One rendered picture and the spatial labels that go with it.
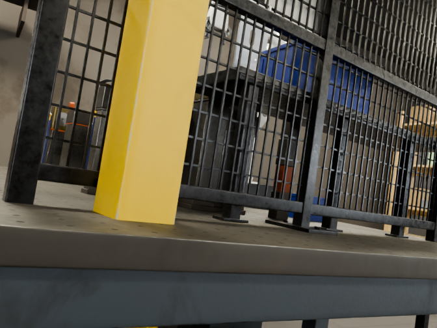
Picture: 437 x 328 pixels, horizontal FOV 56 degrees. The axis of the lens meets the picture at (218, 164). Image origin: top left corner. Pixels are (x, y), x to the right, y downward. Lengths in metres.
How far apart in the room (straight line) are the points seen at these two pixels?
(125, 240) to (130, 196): 0.14
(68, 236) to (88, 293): 0.09
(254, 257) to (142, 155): 0.21
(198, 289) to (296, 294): 0.17
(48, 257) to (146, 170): 0.22
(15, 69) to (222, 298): 4.08
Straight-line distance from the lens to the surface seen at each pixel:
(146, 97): 0.61
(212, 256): 0.52
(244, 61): 1.26
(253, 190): 1.94
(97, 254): 0.46
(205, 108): 1.12
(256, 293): 0.62
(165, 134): 0.62
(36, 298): 0.51
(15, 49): 4.55
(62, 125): 2.32
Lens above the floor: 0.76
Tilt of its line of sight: 3 degrees up
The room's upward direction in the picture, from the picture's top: 9 degrees clockwise
